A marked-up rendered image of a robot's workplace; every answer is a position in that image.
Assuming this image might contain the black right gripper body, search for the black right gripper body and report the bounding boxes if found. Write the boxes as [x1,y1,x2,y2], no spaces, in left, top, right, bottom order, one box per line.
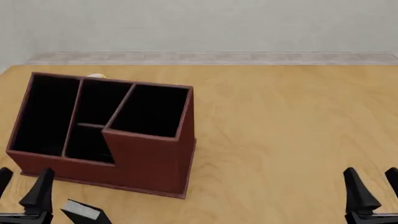
[344,210,398,224]

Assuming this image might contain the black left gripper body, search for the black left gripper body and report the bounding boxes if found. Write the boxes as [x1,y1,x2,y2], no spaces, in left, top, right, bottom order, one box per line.
[0,210,54,224]

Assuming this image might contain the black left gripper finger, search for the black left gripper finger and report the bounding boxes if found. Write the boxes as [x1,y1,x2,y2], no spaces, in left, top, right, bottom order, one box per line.
[0,166,14,200]
[19,167,56,215]

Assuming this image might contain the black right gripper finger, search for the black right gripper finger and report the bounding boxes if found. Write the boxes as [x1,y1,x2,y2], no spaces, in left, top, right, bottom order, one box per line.
[384,166,398,190]
[342,166,382,215]

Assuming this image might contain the black book with grey pages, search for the black book with grey pages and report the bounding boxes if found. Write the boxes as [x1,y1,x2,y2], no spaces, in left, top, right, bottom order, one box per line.
[60,198,113,224]

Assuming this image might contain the red-brown desk caddy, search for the red-brown desk caddy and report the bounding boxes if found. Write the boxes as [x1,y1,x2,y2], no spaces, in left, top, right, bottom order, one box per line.
[5,71,198,200]

